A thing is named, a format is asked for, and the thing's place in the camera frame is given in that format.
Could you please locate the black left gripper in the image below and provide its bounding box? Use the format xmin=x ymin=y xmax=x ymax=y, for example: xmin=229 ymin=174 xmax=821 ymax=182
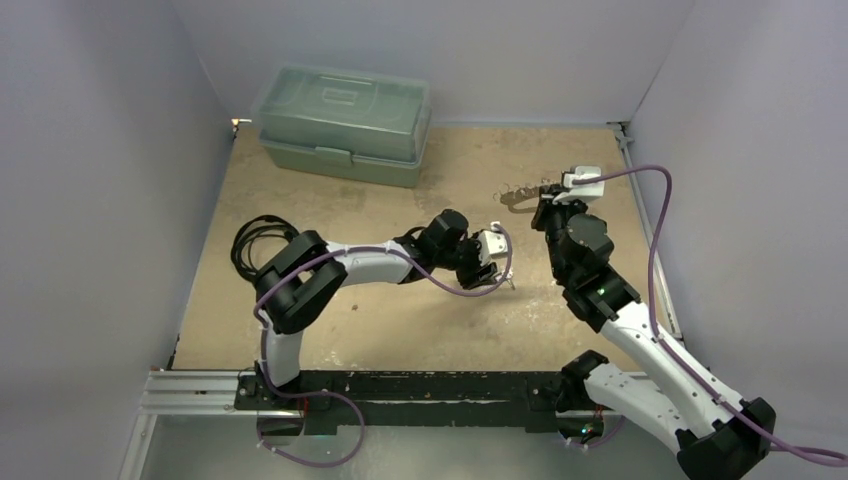
xmin=434 ymin=231 xmax=496 ymax=289

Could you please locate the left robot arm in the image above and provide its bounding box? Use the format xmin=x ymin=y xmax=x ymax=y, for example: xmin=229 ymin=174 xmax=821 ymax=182
xmin=250 ymin=209 xmax=513 ymax=409

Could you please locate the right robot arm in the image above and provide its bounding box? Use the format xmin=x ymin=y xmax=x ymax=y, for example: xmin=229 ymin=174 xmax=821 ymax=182
xmin=531 ymin=185 xmax=776 ymax=479

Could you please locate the green plastic toolbox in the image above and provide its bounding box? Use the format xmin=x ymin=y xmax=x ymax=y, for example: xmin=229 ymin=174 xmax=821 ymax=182
xmin=252 ymin=64 xmax=432 ymax=188

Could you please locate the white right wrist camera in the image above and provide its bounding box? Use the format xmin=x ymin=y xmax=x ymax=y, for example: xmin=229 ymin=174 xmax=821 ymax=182
xmin=551 ymin=166 xmax=605 ymax=205

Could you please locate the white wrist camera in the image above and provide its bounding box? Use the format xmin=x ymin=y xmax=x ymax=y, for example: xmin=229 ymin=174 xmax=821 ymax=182
xmin=476 ymin=221 xmax=510 ymax=263
xmin=551 ymin=166 xmax=605 ymax=205

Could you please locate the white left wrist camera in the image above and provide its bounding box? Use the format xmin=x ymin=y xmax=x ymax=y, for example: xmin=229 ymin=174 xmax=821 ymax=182
xmin=476 ymin=221 xmax=510 ymax=263

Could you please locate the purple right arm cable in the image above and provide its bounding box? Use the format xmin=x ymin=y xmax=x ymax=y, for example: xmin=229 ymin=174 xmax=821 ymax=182
xmin=563 ymin=164 xmax=848 ymax=469

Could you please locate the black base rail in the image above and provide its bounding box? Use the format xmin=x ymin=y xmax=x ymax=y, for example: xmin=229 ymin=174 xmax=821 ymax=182
xmin=234 ymin=370 xmax=619 ymax=439

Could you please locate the coiled black cable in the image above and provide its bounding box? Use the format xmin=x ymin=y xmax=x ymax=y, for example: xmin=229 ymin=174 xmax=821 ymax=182
xmin=230 ymin=214 xmax=303 ymax=283

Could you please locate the aluminium frame rail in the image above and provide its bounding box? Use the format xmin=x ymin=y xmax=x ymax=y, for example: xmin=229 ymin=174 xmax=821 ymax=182
xmin=119 ymin=369 xmax=266 ymax=480

